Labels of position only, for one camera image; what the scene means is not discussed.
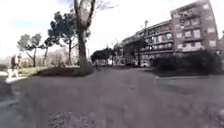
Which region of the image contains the slim dark tree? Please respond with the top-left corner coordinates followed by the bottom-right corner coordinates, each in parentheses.
top-left (123, 35), bottom-right (149, 68)

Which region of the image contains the grey asphalt path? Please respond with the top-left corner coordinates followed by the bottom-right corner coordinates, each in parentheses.
top-left (0, 66), bottom-right (224, 128)

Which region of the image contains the dark hedge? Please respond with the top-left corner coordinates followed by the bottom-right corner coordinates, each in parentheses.
top-left (151, 50), bottom-right (224, 75)

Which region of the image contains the green grass patch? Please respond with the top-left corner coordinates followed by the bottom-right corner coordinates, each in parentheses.
top-left (16, 65), bottom-right (51, 78)

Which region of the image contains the dark leafy tree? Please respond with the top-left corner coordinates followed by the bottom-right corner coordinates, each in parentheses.
top-left (43, 10), bottom-right (81, 67)

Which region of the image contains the person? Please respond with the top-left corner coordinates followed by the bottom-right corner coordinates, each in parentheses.
top-left (7, 53), bottom-right (23, 80)

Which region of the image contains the small leafy tree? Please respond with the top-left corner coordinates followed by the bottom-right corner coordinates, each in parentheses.
top-left (17, 33), bottom-right (44, 68)

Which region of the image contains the brick apartment building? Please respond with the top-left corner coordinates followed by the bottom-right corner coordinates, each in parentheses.
top-left (113, 0), bottom-right (221, 68)

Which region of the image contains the dark bushy tree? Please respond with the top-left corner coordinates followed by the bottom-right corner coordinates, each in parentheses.
top-left (90, 47), bottom-right (115, 66)

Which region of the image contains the large bare tree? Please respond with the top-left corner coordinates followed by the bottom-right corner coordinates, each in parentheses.
top-left (68, 0), bottom-right (116, 75)

